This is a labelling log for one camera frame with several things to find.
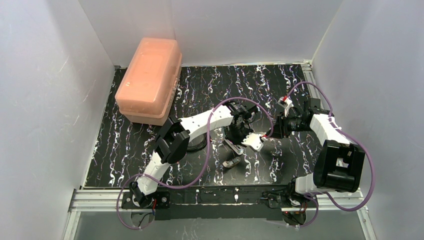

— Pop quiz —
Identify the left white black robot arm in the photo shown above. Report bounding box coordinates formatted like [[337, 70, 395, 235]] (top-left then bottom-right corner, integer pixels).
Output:
[[128, 97, 264, 208]]

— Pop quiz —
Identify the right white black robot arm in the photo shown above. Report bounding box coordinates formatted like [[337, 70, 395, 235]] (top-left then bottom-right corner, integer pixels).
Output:
[[272, 96, 365, 204]]

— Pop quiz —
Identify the orange plastic storage box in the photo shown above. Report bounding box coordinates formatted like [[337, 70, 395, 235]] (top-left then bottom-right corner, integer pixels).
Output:
[[115, 37, 183, 126]]

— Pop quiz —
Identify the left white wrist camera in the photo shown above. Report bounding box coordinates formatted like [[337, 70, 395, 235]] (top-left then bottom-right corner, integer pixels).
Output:
[[241, 132, 265, 152]]

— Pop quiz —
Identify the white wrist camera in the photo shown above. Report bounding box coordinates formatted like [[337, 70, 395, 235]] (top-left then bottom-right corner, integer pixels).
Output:
[[241, 132, 265, 152], [277, 96, 293, 117]]

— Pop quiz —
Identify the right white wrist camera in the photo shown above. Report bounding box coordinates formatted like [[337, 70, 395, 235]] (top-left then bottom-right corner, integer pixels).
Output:
[[277, 96, 293, 117]]

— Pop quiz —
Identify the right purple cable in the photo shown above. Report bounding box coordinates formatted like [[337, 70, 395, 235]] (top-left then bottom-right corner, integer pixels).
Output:
[[283, 81, 375, 229]]

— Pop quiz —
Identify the purple cable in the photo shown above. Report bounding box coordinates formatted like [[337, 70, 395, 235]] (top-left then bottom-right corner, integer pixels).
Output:
[[283, 81, 375, 229], [115, 96, 276, 231]]

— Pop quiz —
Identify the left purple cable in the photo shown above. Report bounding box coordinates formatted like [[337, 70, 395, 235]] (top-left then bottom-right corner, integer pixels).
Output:
[[115, 96, 276, 231]]

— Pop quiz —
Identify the coiled black cable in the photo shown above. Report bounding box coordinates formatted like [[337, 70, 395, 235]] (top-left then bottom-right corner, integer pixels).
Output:
[[187, 135, 209, 153]]

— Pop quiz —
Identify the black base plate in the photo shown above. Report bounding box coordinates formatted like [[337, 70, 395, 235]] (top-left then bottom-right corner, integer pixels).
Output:
[[120, 185, 316, 225]]

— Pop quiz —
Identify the aluminium frame rail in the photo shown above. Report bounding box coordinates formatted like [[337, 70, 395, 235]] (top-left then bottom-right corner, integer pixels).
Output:
[[65, 63, 371, 240]]

